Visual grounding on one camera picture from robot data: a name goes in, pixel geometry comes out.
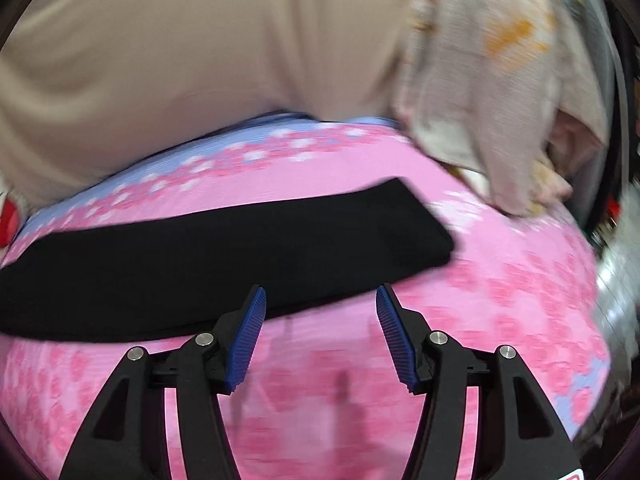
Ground dark curved bar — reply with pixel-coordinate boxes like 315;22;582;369
602;0;638;211

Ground light floral cloth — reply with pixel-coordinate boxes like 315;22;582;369
392;0;606;218

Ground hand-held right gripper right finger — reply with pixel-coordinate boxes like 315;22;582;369
375;283;583;480

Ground silver shiny wrap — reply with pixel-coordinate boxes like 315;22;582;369
595;240;640;361

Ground pink floral bed sheet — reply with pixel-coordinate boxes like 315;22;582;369
0;115;613;480

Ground black pants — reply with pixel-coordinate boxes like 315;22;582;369
0;176;456;343

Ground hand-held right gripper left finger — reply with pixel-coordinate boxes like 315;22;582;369
59;285;268;480

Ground white red printed cushion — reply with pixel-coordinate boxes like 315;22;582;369
0;175;23;248

